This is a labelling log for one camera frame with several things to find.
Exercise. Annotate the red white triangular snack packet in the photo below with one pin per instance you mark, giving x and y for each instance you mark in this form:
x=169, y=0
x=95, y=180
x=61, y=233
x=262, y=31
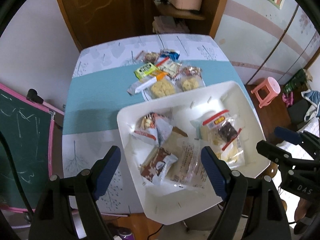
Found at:
x=153, y=129

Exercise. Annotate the green snack packet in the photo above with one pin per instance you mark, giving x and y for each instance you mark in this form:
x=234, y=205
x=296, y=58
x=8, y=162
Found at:
x=144, y=70

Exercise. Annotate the folded cloth stack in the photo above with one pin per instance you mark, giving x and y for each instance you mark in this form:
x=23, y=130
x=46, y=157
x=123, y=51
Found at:
x=168, y=25

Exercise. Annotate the sliding wardrobe doors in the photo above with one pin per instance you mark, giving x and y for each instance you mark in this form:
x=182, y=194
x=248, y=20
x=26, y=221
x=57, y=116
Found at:
x=261, y=41

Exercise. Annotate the red stripe barcode packet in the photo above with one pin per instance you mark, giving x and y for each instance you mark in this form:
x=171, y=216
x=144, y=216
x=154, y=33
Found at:
x=169, y=66

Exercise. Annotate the brown wooden door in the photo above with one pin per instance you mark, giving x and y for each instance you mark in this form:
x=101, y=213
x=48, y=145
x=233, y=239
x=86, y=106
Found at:
x=92, y=22

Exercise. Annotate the blue snack packet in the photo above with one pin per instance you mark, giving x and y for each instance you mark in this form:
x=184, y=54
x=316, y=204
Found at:
x=170, y=53

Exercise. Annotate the nut bar clear packet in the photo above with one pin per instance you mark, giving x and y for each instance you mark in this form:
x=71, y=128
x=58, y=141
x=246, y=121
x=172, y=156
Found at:
x=147, y=57

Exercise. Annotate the red candy clear packet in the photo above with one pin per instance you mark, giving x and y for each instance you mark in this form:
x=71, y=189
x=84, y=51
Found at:
x=191, y=71

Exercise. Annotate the clear bag printed text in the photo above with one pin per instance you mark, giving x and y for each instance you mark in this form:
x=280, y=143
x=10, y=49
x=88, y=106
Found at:
x=188, y=171

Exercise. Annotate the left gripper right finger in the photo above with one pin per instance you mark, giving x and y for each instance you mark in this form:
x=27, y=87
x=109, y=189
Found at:
x=217, y=171

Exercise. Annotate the green chalkboard pink frame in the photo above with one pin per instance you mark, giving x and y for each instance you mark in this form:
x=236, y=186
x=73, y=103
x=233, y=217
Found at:
x=34, y=135

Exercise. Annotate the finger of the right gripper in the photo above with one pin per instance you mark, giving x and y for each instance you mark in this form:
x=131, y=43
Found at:
x=288, y=135
x=275, y=154

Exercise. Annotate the brown chocolate snack packet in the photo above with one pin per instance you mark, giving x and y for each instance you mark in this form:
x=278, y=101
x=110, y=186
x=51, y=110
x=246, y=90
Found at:
x=157, y=165

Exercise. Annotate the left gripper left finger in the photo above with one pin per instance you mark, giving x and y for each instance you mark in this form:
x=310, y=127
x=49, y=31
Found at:
x=104, y=170

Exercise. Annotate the brown cracker box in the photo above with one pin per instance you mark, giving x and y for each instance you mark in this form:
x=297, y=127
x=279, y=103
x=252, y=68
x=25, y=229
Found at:
x=171, y=144

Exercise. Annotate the patterned teal tablecloth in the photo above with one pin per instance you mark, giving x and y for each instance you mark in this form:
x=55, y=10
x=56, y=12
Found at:
x=98, y=90

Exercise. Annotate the dark cake red-seal packet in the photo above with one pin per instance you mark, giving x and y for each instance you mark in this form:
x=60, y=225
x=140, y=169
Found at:
x=220, y=129

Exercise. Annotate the white plastic tray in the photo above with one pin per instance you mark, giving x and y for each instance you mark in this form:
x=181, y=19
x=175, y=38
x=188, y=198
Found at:
x=166, y=203

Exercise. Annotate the rice cake clear packet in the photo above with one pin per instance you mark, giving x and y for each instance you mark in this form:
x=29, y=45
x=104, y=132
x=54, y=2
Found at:
x=163, y=88

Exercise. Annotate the yellow bread blue packet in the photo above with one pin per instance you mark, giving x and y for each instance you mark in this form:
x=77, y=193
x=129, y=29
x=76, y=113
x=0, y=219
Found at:
x=234, y=154

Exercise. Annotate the orange white long packet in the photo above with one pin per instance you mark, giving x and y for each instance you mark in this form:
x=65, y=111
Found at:
x=145, y=83

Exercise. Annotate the pink plastic stool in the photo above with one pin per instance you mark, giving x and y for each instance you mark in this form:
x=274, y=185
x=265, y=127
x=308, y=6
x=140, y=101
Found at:
x=271, y=88

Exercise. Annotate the wooden shelf unit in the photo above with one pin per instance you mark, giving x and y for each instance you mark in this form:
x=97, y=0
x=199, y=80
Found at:
x=200, y=16

